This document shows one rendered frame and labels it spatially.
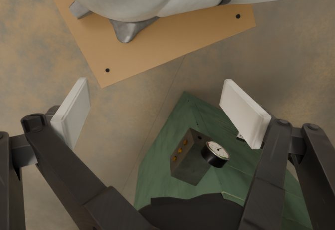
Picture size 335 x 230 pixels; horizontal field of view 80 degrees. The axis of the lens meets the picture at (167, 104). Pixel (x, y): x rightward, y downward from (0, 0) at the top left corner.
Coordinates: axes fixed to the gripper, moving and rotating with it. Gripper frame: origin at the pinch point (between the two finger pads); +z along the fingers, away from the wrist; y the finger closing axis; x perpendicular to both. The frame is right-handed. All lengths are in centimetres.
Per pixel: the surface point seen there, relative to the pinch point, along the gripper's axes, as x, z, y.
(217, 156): -22.1, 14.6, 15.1
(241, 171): -35.4, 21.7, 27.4
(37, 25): -9, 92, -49
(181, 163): -30.1, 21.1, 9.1
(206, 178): -33.7, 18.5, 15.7
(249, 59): -19, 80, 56
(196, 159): -28.9, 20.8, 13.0
